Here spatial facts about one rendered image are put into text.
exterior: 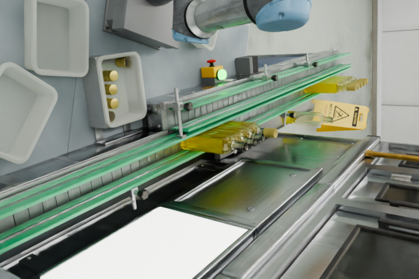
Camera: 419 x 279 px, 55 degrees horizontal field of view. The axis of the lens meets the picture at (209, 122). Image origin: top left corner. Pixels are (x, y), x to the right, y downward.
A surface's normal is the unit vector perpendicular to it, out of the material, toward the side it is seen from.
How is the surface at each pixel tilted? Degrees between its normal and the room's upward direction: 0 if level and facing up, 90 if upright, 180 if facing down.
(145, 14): 1
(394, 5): 90
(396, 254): 90
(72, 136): 0
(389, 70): 90
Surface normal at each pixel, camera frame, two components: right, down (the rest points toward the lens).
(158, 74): 0.80, 0.07
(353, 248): -0.09, -0.97
